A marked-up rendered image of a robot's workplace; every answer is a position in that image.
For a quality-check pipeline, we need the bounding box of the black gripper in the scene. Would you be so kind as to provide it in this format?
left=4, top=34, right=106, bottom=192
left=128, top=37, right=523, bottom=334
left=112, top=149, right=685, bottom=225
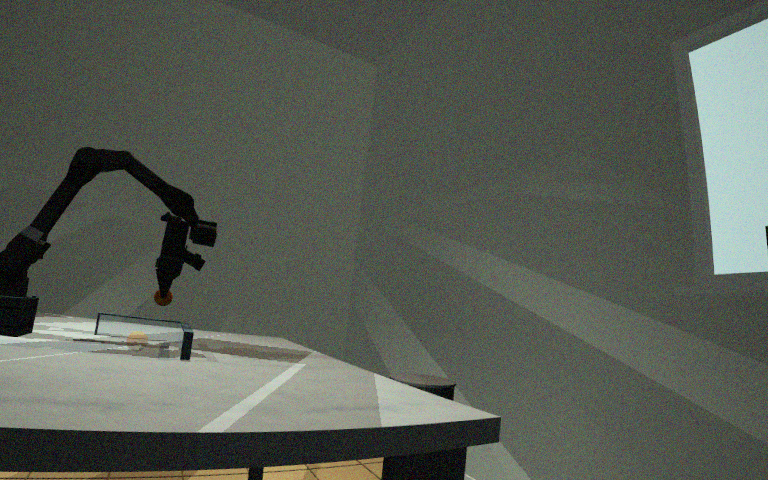
left=155, top=237, right=186, bottom=299

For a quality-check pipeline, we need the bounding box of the clear blue-grey l-shaped low wall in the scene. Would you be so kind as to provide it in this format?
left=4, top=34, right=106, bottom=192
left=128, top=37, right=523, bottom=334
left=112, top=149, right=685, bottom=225
left=94, top=312, right=194, bottom=360

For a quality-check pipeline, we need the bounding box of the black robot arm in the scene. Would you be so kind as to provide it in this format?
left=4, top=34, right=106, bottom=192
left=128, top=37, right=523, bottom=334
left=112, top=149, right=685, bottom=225
left=0, top=147, right=217, bottom=297

